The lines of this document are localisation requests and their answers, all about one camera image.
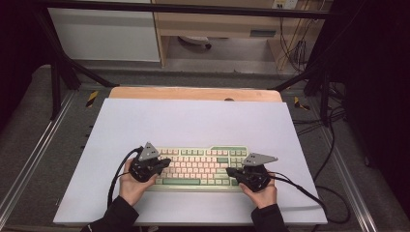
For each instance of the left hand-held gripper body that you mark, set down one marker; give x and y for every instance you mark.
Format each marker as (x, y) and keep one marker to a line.
(145, 164)

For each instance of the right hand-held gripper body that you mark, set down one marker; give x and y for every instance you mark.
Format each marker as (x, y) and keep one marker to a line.
(256, 174)

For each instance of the green and cream keyboard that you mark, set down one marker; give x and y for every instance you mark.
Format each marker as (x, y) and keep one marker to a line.
(196, 169)

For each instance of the person's right hand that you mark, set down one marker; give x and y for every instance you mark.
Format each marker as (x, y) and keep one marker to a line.
(262, 196)

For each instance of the person's left hand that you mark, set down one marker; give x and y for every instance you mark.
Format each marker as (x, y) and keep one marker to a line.
(133, 190)

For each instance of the white table cover sheet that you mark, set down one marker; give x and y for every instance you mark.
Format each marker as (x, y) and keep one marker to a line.
(193, 125)

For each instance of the yellow black hazard tape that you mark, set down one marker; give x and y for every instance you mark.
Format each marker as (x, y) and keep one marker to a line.
(92, 99)
(300, 103)

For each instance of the black metal stand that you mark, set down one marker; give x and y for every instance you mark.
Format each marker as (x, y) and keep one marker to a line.
(317, 77)
(61, 64)

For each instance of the office chair base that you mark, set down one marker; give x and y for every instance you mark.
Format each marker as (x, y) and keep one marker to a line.
(195, 40)

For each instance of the white cabinet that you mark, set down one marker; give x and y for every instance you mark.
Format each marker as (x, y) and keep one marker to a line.
(103, 35)

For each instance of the wooden desk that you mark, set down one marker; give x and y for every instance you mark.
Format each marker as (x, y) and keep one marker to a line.
(222, 24)

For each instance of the black metal crossbar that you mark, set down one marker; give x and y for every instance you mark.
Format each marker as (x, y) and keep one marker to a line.
(193, 8)

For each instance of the white power strip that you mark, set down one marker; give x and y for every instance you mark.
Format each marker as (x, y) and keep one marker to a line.
(285, 4)

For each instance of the aluminium floor rail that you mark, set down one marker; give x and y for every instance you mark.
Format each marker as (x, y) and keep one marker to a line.
(349, 180)
(35, 151)

